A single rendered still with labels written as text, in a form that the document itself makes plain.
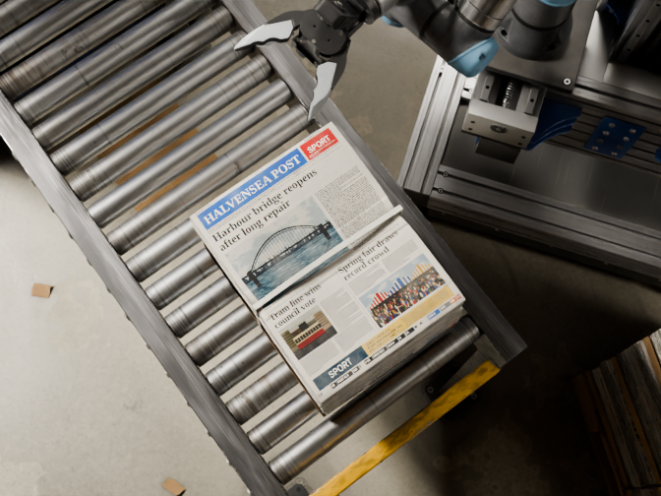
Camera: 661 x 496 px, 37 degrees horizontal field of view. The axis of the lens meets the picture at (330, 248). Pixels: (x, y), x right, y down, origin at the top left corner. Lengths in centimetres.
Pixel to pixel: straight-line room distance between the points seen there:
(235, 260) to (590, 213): 118
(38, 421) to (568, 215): 144
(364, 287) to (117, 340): 120
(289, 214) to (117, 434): 117
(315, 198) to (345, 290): 16
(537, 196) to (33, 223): 133
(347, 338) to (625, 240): 113
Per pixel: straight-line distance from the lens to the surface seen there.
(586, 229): 252
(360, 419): 178
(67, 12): 208
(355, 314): 157
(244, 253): 160
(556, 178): 256
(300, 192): 162
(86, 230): 189
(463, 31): 159
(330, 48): 148
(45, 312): 272
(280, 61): 196
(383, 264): 159
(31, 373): 270
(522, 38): 194
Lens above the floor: 257
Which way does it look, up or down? 75 degrees down
